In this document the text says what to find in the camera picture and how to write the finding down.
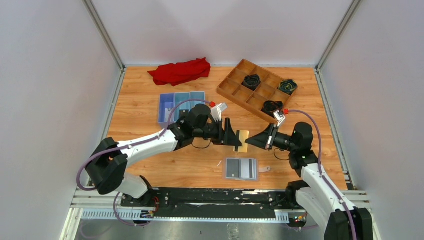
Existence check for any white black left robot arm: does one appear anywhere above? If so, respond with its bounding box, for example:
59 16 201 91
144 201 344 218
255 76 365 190
84 102 242 199

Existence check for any silver striped card in sleeve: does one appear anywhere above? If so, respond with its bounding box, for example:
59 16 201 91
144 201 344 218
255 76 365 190
240 158 257 180

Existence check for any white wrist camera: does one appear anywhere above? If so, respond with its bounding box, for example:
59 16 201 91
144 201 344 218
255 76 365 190
273 110 286 128
210 102 228 122

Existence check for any white silver card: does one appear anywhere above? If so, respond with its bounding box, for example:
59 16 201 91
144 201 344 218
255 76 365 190
164 107 173 122

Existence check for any black red rolled sock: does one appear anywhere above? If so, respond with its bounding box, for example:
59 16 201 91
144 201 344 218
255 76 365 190
261 100 284 117

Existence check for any blue three-compartment tray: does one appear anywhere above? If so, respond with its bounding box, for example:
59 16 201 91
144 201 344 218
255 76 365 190
157 91 206 129

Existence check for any brown wooden divided tray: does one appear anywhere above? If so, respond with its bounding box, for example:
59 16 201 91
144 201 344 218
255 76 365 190
216 59 298 123

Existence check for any red cloth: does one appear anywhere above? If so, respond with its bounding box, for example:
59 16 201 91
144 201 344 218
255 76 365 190
148 57 211 87

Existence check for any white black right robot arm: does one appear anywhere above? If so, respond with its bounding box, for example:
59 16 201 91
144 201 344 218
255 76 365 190
245 122 374 240

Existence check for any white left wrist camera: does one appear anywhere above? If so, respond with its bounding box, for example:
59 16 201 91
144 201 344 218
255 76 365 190
210 102 228 122

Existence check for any aluminium frame rail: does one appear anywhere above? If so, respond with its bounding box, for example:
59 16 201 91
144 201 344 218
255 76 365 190
60 187 378 240

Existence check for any black rolled sock in tray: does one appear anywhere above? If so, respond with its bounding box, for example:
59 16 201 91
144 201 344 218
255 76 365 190
242 74 261 91

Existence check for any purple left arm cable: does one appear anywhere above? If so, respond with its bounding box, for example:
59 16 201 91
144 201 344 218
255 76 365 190
76 98 213 228

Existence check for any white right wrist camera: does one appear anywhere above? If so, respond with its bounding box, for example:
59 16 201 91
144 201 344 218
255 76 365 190
273 110 286 128

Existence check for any black yellow rolled sock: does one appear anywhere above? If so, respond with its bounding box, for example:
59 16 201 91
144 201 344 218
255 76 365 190
277 79 298 96

